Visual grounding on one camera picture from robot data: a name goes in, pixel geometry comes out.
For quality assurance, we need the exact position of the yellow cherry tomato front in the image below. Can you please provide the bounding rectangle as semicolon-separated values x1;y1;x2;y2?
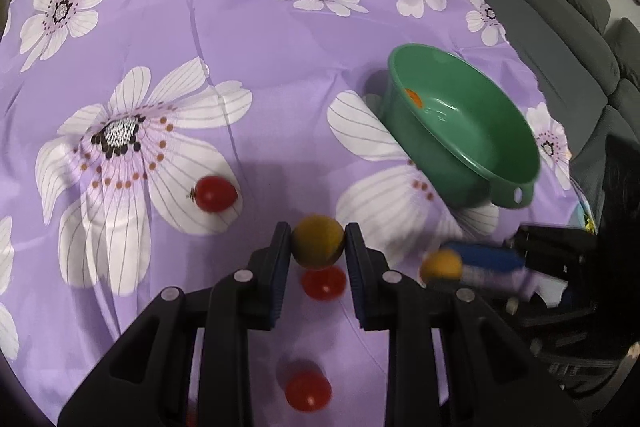
419;248;463;284

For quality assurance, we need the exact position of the yellow cherry tomato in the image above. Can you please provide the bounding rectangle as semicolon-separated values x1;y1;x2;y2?
291;215;344;270
419;248;463;284

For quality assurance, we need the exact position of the green plastic bowl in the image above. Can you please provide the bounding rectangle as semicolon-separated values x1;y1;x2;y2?
378;43;540;209

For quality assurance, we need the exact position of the red cherry tomato front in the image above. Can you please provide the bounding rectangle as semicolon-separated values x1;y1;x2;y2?
285;371;333;413

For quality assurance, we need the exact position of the orange mandarin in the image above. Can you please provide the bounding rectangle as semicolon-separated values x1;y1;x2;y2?
405;89;424;109

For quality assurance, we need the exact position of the red cherry tomato with stem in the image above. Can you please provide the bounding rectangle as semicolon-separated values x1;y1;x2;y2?
190;176;239;213

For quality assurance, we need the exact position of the grey sofa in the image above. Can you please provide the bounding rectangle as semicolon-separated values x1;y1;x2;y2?
486;0;639;216

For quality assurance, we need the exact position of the purple floral tablecloth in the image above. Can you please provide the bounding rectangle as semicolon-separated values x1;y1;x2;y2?
1;0;578;421

